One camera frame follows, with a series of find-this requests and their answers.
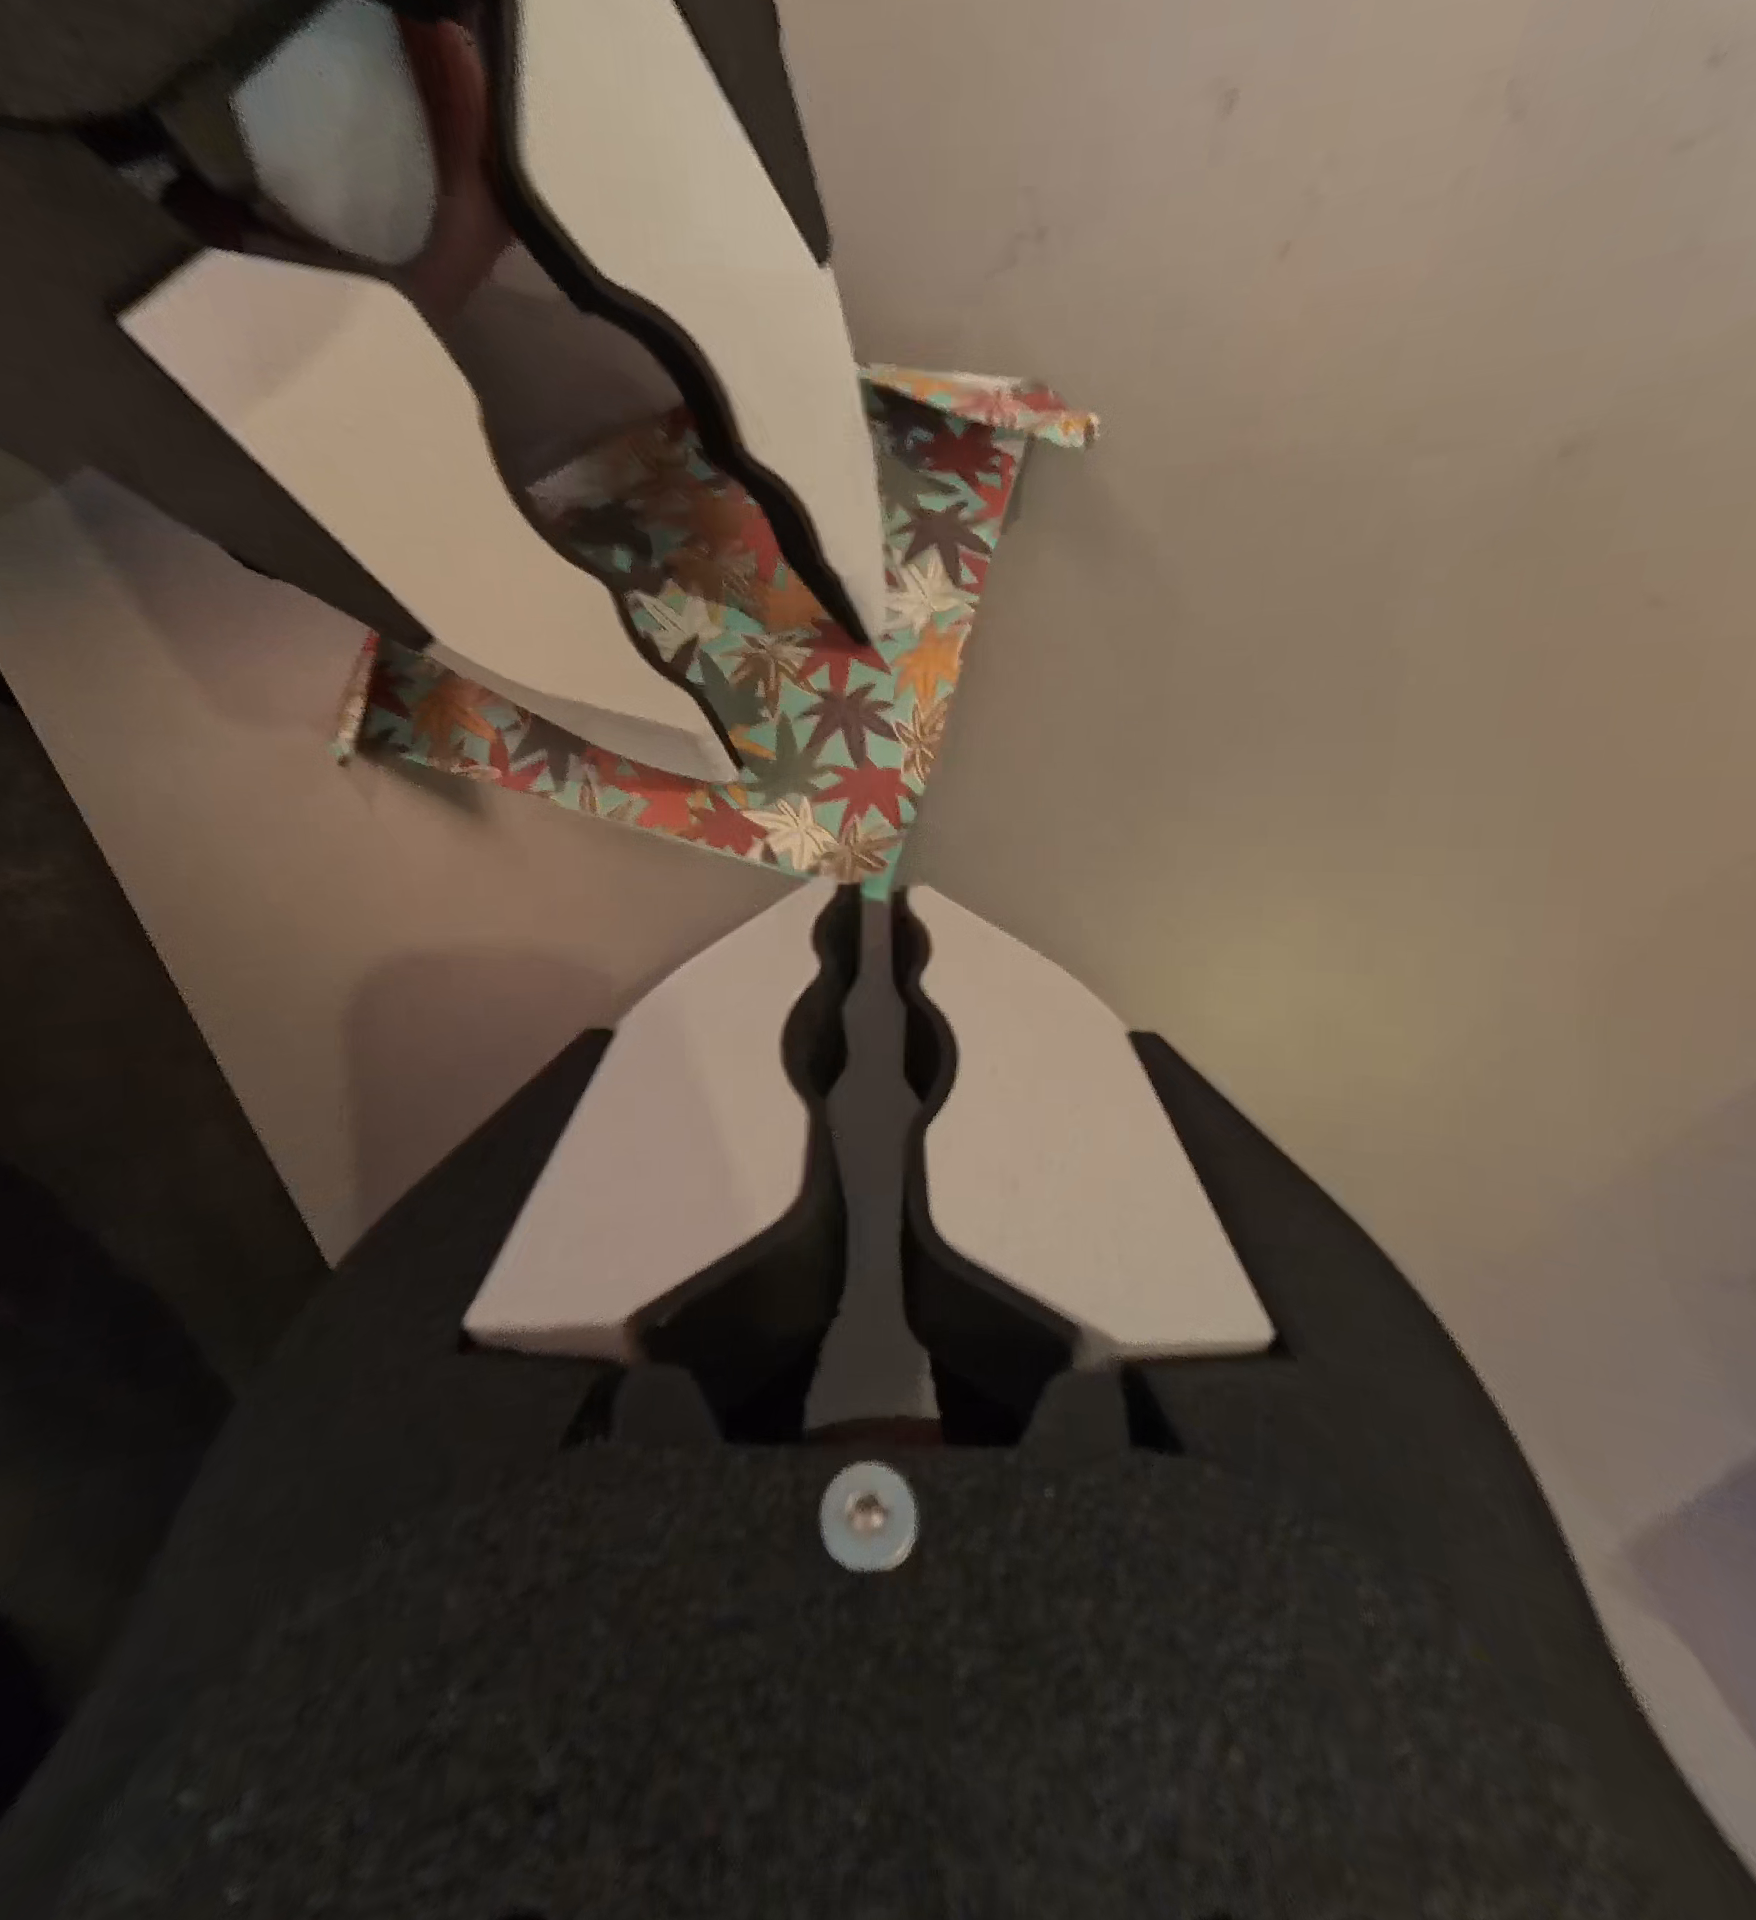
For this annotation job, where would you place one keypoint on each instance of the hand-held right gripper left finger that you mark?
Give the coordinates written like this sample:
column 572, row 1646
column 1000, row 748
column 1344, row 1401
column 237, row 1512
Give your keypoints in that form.
column 668, row 1184

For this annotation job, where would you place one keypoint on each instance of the leaf-patterned origami paper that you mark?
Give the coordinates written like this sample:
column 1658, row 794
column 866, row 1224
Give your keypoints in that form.
column 847, row 720

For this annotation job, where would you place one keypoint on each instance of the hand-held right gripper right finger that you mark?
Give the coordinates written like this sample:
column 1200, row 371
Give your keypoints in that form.
column 1072, row 1184

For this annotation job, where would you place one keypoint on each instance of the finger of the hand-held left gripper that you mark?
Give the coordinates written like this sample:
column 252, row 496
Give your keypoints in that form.
column 697, row 255
column 367, row 449

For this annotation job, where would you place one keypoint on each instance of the person's left hand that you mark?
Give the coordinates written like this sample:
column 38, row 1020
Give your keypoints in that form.
column 466, row 166

